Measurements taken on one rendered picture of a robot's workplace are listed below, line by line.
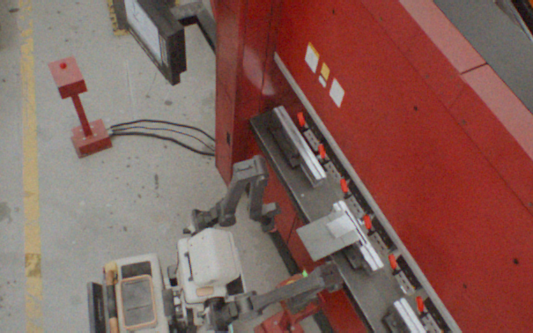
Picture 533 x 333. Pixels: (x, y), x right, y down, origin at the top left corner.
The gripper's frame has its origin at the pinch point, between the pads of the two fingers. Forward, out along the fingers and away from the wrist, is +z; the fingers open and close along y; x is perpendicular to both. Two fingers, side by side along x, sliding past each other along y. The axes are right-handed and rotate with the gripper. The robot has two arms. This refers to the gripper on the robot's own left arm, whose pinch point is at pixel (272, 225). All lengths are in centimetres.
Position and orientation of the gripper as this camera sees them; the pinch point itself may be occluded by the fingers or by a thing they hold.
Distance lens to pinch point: 265.9
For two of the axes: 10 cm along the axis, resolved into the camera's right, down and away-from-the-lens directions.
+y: -2.3, -8.5, 4.7
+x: -9.1, 3.7, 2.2
